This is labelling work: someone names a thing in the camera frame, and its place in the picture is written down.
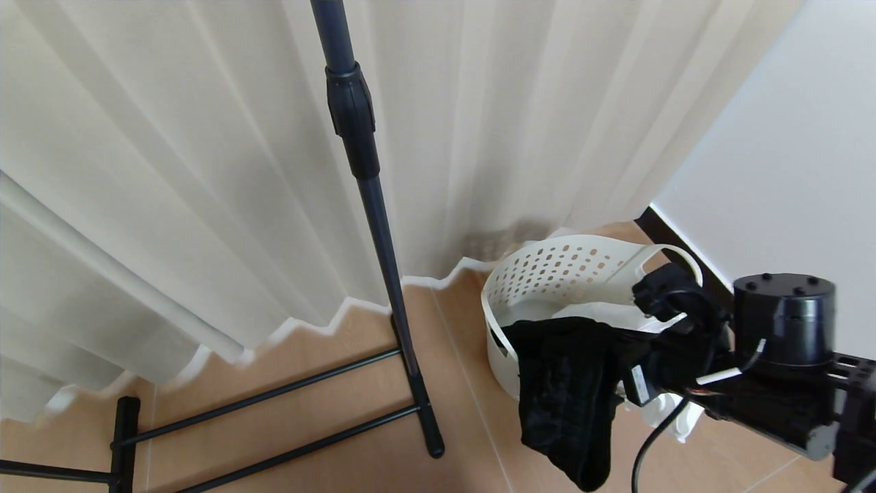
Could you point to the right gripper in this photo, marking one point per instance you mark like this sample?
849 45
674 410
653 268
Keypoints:
677 363

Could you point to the black shorts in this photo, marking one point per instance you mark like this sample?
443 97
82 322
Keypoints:
568 397

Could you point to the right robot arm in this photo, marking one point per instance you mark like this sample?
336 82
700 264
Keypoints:
783 322

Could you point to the white laundry basket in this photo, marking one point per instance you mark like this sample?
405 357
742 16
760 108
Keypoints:
568 267

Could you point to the black clothes rack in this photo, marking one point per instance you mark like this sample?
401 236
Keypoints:
352 116

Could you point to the white garment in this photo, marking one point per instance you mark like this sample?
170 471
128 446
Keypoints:
667 414

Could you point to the beige curtain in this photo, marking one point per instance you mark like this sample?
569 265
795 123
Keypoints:
171 137

